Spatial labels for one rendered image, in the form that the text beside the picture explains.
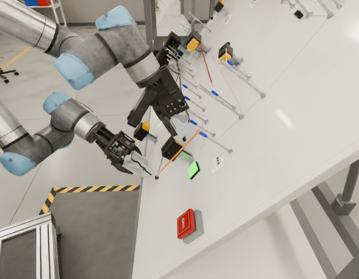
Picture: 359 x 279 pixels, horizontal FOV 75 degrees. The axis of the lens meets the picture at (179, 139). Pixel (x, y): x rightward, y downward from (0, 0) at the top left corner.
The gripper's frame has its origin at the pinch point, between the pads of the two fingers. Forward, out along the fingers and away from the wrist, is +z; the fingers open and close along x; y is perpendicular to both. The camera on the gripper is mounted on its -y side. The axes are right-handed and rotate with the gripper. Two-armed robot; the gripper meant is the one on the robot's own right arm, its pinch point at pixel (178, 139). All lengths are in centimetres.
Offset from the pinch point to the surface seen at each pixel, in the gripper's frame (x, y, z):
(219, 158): -10.8, 7.9, 4.1
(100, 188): 105, -99, 67
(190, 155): 0.7, -0.1, 7.3
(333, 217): -16, 28, 39
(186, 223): -22.9, -5.0, 6.3
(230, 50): 15.9, 25.9, -10.0
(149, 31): 93, 5, -19
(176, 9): 526, 68, 12
